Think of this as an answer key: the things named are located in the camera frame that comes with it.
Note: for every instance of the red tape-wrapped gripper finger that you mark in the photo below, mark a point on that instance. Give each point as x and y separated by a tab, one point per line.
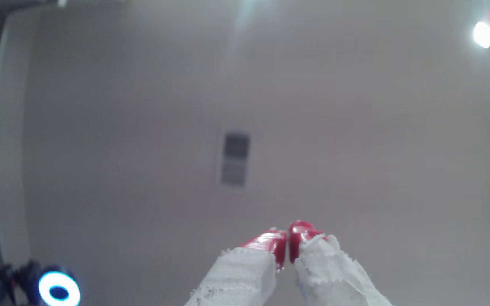
330	276
245	272

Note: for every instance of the grey ceiling vent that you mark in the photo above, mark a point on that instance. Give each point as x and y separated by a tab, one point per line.
235	159

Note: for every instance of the black tripod stand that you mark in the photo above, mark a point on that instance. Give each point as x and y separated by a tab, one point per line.
11	282

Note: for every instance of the round ceiling light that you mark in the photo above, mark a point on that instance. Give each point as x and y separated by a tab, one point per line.
482	34

